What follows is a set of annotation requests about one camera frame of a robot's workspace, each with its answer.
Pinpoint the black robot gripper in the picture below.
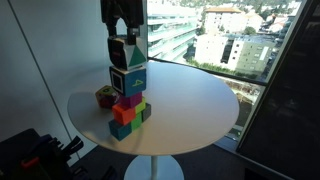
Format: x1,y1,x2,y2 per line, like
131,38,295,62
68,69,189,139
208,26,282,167
100,0,144,45

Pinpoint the white zebra soft cube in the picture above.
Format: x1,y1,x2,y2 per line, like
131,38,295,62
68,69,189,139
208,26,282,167
108,35,147,70

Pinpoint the orange soft cube number nine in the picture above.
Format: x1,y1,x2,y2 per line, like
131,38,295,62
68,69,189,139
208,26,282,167
95,85,119,109

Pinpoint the magenta plastic block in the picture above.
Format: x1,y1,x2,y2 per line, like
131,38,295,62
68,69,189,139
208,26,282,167
119,92,142,108

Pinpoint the lime green plastic block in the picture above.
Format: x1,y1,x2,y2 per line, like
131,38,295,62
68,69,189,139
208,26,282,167
135,97,146,114

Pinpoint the orange plastic block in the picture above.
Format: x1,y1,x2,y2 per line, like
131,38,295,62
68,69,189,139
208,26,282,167
112,104,136,125

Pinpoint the grey plastic block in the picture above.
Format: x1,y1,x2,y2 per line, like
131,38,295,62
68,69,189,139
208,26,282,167
142,103,151,121

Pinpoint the blue plastic block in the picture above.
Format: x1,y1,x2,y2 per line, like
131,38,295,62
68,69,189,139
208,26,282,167
109,120,132,141

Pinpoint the white round table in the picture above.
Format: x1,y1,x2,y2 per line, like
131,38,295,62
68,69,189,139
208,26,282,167
68,62,239,180

